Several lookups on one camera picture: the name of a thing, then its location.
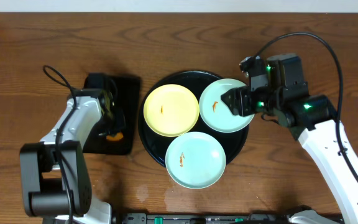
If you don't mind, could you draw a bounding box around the orange green scrub sponge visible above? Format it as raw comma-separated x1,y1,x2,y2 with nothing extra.
106,132,124,142

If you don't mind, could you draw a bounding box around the light green plate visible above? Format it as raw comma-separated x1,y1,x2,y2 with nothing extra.
165,132,226,189
199,78,254,133

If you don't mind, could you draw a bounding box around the yellow plate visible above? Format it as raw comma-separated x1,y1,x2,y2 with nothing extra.
143,84,200,137

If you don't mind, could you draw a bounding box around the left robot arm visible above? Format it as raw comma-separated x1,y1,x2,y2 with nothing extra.
19,75,126,223

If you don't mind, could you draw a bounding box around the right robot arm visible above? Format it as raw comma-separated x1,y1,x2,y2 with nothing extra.
221,54,358,223

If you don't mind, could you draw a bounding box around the rectangular black tray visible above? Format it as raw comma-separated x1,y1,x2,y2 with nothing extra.
83,73,140,156

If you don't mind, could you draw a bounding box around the round black tray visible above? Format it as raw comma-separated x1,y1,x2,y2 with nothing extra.
138,70,249,167

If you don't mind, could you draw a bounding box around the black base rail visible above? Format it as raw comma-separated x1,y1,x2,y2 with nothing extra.
112,213,289,224

